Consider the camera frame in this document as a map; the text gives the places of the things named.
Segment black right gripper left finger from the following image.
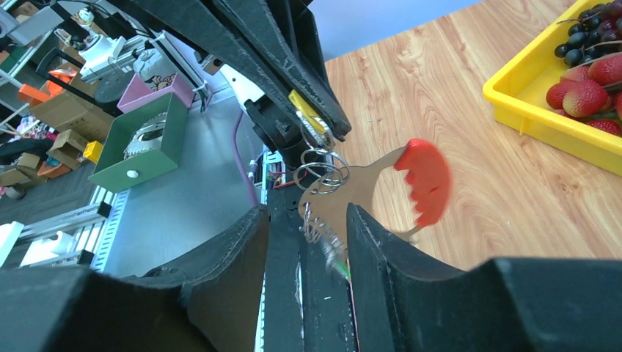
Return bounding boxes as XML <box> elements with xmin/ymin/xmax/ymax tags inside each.
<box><xmin>1</xmin><ymin>205</ymin><xmax>269</xmax><ymax>351</ymax></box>

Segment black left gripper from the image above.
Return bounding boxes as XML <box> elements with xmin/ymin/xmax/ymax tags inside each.
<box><xmin>112</xmin><ymin>0</ymin><xmax>351</xmax><ymax>168</ymax></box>

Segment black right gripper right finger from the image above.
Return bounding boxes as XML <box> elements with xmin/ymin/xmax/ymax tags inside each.
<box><xmin>346</xmin><ymin>204</ymin><xmax>621</xmax><ymax>351</ymax></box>

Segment cardboard box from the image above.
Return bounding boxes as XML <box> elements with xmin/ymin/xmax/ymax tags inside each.
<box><xmin>29</xmin><ymin>92</ymin><xmax>114</xmax><ymax>141</ymax></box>

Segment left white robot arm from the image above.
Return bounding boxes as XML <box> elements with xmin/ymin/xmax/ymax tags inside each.
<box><xmin>115</xmin><ymin>0</ymin><xmax>351</xmax><ymax>166</ymax></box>

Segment dark purple grape bunch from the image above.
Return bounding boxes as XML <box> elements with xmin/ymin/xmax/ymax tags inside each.
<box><xmin>554</xmin><ymin>1</ymin><xmax>621</xmax><ymax>67</ymax></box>

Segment yellow key tag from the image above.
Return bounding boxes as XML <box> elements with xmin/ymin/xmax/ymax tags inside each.
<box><xmin>288</xmin><ymin>90</ymin><xmax>328</xmax><ymax>134</ymax></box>

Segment yellow plastic tray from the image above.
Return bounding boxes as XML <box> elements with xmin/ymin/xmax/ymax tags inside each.
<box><xmin>483</xmin><ymin>1</ymin><xmax>621</xmax><ymax>175</ymax></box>

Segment pink box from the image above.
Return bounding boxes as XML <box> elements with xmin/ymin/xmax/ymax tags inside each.
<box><xmin>117</xmin><ymin>73</ymin><xmax>195</xmax><ymax>113</ymax></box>

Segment red strawberry cluster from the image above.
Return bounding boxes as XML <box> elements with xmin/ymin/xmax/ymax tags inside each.
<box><xmin>545</xmin><ymin>54</ymin><xmax>621</xmax><ymax>136</ymax></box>

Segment green open box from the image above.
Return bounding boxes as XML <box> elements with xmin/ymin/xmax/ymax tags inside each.
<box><xmin>89</xmin><ymin>93</ymin><xmax>188</xmax><ymax>193</ymax></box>

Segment green key tag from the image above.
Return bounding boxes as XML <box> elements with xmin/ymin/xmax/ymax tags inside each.
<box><xmin>331</xmin><ymin>261</ymin><xmax>351</xmax><ymax>282</ymax></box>

